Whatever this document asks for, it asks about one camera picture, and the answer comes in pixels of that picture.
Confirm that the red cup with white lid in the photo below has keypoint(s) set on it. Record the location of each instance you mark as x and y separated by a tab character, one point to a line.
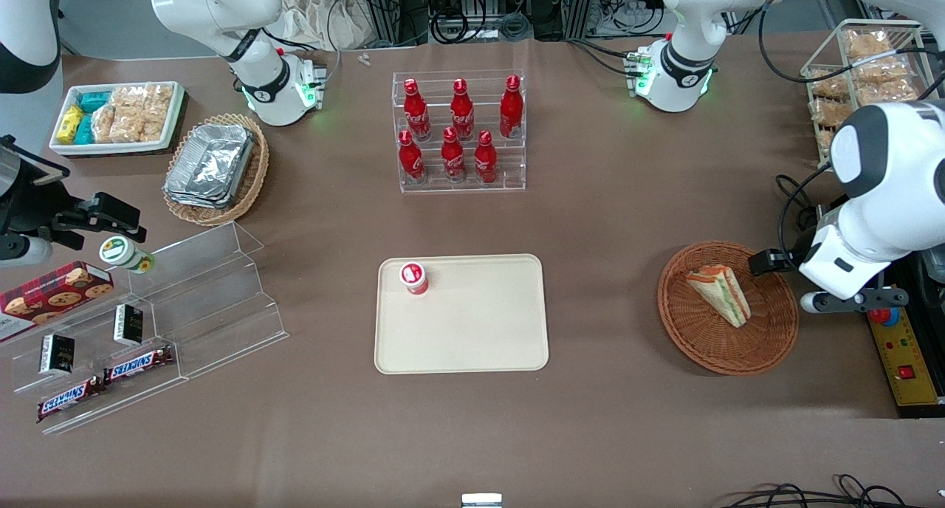
414	277

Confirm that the brown Snickers bar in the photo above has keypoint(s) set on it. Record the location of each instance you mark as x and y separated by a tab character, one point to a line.
139	365
70	399

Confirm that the clear acrylic step shelf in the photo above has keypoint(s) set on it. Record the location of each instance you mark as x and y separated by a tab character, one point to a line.
96	323
221	301

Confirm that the teal snack packet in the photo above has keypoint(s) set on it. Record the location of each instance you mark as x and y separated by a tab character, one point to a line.
85	129
96	100

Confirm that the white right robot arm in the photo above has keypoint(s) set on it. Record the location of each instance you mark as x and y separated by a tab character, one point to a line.
251	57

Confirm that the clear bag of crackers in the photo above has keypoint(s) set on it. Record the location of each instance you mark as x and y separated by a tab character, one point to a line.
127	126
867	44
828	85
825	142
103	124
882	70
129	97
830	113
153	125
889	91
159	97

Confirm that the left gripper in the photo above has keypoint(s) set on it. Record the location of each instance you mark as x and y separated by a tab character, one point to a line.
768	262

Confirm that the oval tan wicker basket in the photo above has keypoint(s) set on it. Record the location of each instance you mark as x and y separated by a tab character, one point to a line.
251	176

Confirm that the clear acrylic bottle rack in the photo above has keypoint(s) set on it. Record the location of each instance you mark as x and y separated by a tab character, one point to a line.
509	176

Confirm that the white rectangular snack tray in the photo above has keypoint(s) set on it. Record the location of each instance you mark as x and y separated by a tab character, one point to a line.
66	148

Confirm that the silver foil container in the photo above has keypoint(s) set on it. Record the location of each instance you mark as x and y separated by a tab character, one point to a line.
193	200
210	161

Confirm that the white cup with green lid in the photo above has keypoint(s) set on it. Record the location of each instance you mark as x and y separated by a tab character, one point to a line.
122	253

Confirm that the white silver bracket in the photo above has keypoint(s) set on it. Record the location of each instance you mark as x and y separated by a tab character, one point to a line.
481	501

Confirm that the beige cloth bag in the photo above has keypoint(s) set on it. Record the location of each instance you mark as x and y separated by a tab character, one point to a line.
317	13

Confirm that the red tartan cookie box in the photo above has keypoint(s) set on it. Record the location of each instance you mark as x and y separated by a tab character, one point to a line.
52	294

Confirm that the small black chocolate box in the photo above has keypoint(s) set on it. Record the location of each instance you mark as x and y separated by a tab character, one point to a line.
57	354
128	325

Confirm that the round brown wicker basket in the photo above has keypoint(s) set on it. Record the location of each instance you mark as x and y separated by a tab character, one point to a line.
738	349

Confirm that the beige plastic serving tray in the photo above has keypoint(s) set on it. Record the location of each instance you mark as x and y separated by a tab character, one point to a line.
472	323

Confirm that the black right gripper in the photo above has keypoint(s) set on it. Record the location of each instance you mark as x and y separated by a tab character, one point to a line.
28	204

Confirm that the aluminium profile frame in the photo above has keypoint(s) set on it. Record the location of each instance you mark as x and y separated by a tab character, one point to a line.
384	6

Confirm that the yellow black control box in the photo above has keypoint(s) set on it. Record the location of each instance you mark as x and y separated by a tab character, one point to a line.
904	360

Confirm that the yellow snack packet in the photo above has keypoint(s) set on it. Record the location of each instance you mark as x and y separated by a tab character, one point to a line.
70	124

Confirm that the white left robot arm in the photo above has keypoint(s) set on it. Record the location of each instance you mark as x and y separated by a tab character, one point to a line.
897	161

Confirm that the plastic triangle sandwich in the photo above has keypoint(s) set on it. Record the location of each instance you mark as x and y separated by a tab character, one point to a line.
720	294

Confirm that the red cola bottle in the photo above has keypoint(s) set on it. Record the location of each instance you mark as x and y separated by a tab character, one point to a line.
452	157
485	161
462	113
417	113
511	109
410	161

